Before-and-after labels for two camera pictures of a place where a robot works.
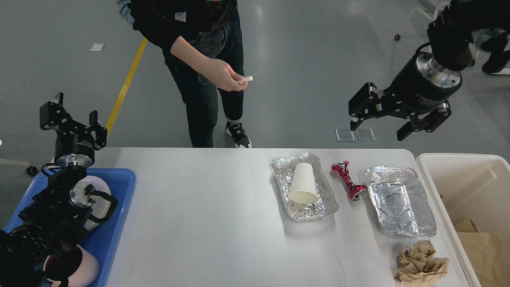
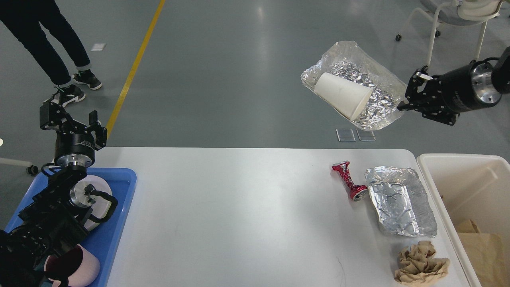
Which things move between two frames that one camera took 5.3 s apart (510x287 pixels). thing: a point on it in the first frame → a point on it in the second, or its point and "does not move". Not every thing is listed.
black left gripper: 75,145 does not move
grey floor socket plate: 365,134 does not move
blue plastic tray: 102,241 does not move
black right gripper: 421,85 → 475,85
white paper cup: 303,187 → 350,98
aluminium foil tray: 326,204 → 346,59
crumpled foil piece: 403,205 does not move
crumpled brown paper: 416,266 does not move
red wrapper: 357,192 does not move
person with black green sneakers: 202,43 → 24,17
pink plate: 101,205 does not move
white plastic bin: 467,186 does not move
